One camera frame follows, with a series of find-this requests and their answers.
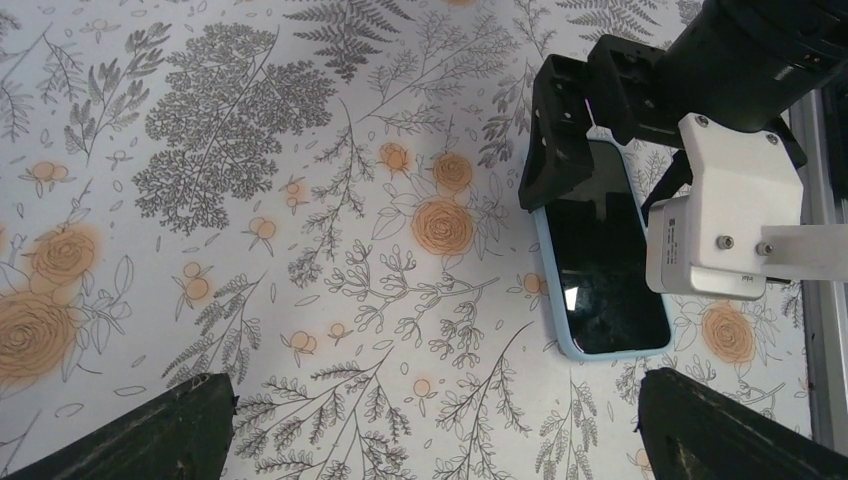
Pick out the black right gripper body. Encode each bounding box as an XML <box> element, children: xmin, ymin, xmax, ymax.
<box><xmin>653</xmin><ymin>1</ymin><xmax>847</xmax><ymax>168</ymax></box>

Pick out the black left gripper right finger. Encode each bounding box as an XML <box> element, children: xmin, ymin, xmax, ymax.
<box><xmin>637</xmin><ymin>367</ymin><xmax>847</xmax><ymax>479</ymax></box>

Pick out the phone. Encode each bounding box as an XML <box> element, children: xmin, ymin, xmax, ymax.
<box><xmin>532</xmin><ymin>140</ymin><xmax>672</xmax><ymax>362</ymax></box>

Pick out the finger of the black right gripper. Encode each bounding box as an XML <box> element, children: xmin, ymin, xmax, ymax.
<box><xmin>586</xmin><ymin>34</ymin><xmax>682</xmax><ymax>146</ymax></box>
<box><xmin>518</xmin><ymin>54</ymin><xmax>594</xmax><ymax>212</ymax></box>

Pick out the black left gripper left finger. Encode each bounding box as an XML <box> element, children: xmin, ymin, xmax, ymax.
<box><xmin>13</xmin><ymin>373</ymin><xmax>237</xmax><ymax>479</ymax></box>

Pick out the aluminium front rail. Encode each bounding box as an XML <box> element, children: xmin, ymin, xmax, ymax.
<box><xmin>789</xmin><ymin>90</ymin><xmax>847</xmax><ymax>455</ymax></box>

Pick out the floral patterned table mat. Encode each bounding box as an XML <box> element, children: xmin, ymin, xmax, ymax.
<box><xmin>1</xmin><ymin>1</ymin><xmax>811</xmax><ymax>479</ymax></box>

